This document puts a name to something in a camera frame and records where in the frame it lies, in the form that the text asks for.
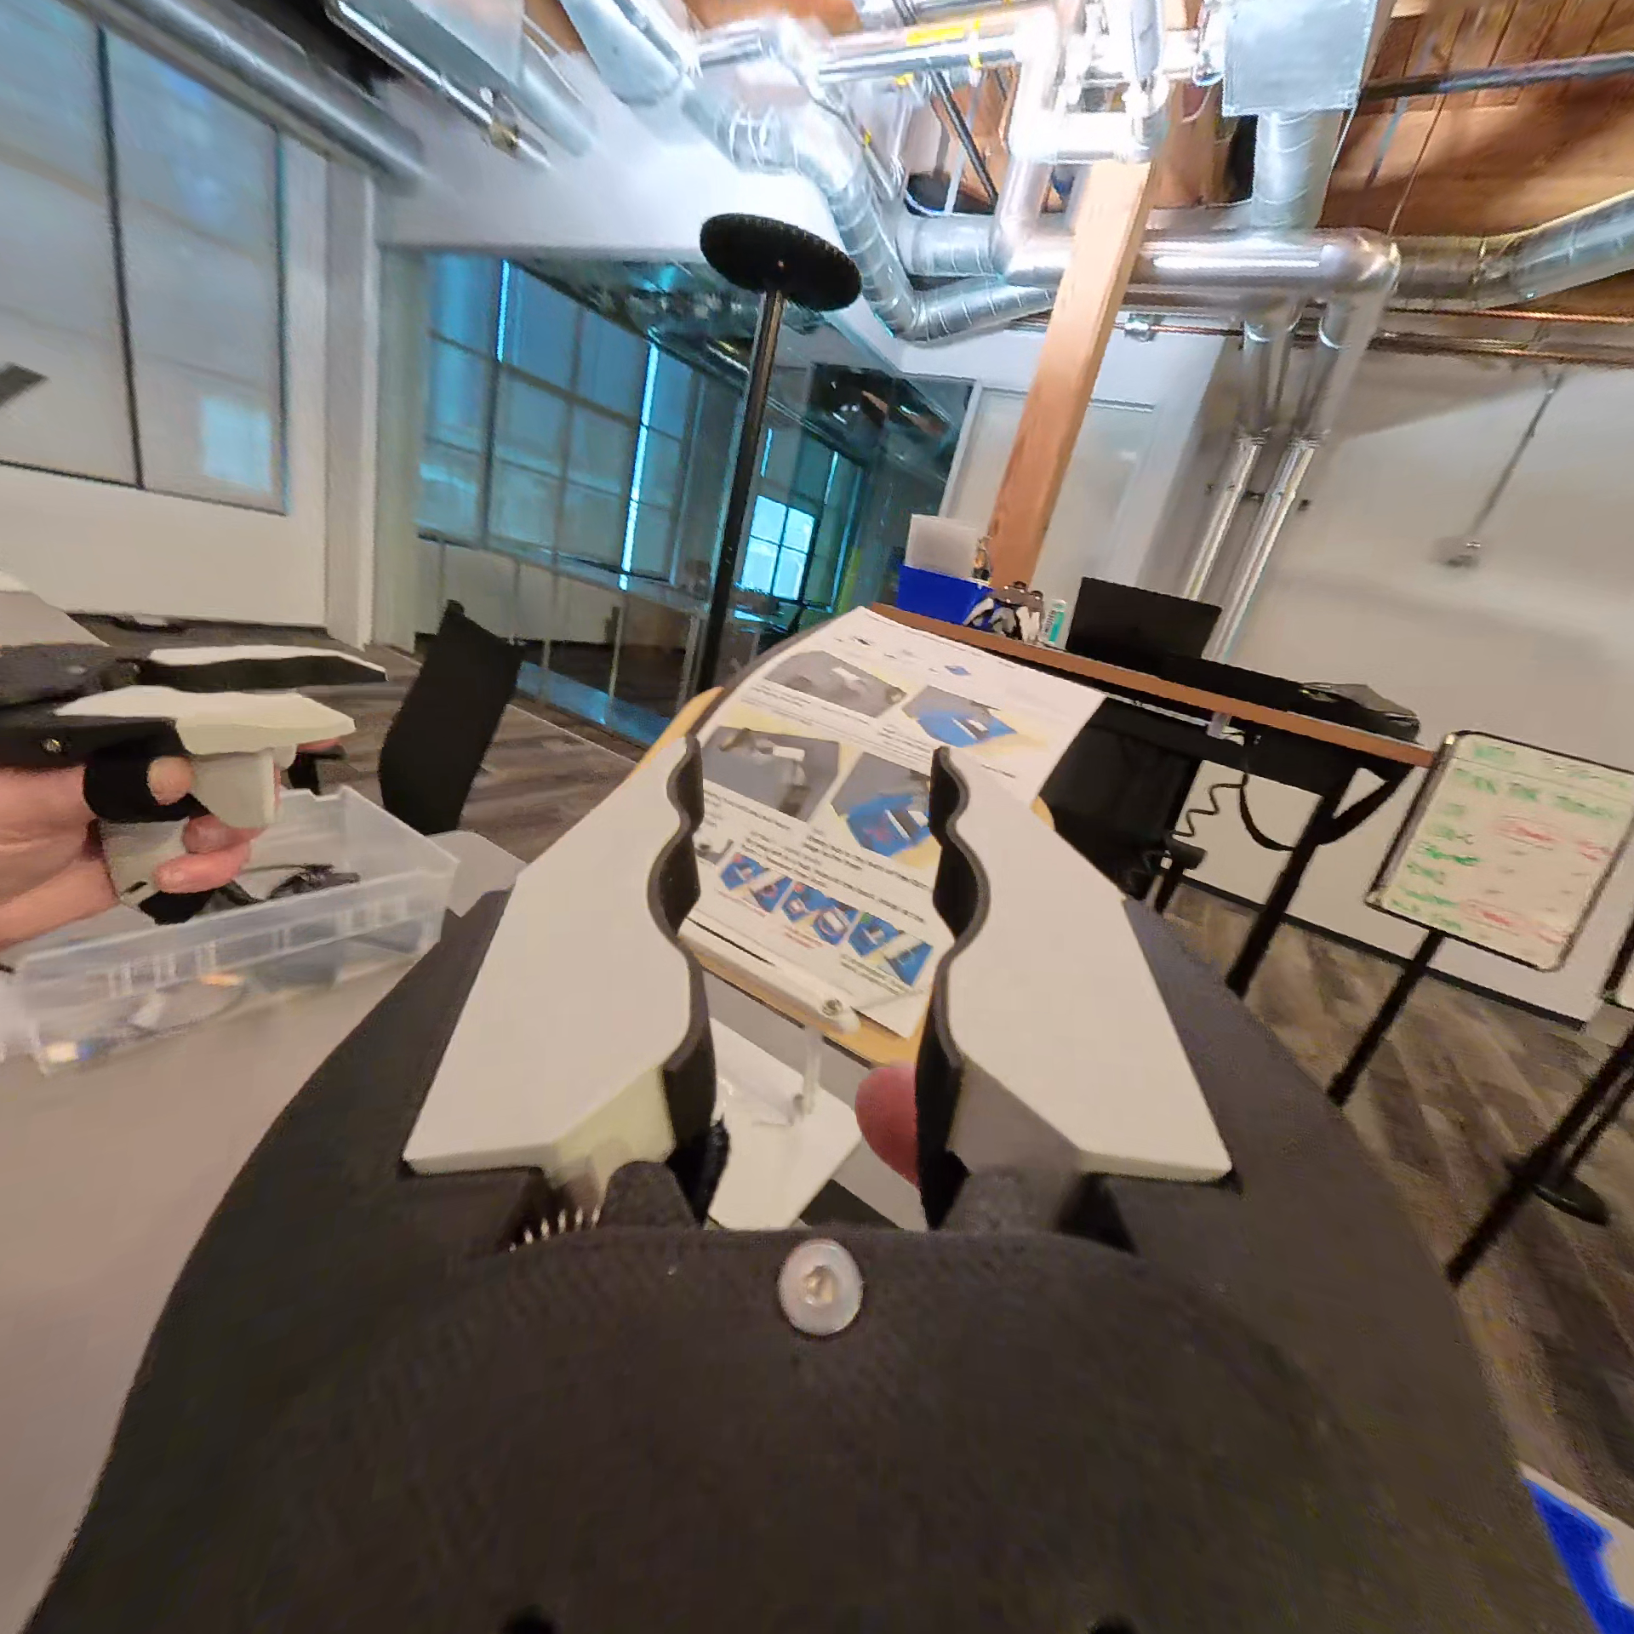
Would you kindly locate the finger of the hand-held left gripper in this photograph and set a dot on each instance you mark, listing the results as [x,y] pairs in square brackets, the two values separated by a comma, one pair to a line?
[244,720]
[256,669]

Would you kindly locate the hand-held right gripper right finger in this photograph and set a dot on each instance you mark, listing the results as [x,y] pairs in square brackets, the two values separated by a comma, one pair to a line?
[1073,1021]

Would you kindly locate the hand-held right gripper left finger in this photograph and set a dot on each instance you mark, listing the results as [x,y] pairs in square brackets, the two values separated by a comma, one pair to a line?
[575,1021]

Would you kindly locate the clear plastic storage bin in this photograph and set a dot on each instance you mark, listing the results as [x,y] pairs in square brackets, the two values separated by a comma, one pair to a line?
[256,957]

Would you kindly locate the blue plastic bin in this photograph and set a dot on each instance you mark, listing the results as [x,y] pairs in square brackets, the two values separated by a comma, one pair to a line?
[1590,1558]

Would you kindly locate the person's left hand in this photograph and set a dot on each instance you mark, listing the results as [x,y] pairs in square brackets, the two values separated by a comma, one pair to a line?
[65,868]

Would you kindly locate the black office chair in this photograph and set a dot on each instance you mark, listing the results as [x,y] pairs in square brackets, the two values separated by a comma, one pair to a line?
[1126,792]
[449,716]

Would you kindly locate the long wooden workbench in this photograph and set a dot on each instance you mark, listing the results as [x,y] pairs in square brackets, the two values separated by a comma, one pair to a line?
[1277,716]

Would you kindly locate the black laptop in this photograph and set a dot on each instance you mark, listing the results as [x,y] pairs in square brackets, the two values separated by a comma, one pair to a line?
[1143,629]

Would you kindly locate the small blue bin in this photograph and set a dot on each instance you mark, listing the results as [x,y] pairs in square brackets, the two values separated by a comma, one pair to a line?
[937,595]

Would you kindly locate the small handwritten whiteboard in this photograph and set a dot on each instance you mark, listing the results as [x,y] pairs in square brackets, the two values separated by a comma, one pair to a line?
[1509,848]

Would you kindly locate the black pole with round disc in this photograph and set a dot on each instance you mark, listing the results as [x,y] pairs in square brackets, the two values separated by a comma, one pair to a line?
[779,255]

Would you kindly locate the brown wooden post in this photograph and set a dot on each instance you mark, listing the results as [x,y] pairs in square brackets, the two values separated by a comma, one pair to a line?
[1073,358]

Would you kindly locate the silver ventilation duct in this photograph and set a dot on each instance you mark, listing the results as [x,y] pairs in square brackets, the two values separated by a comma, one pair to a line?
[1022,179]

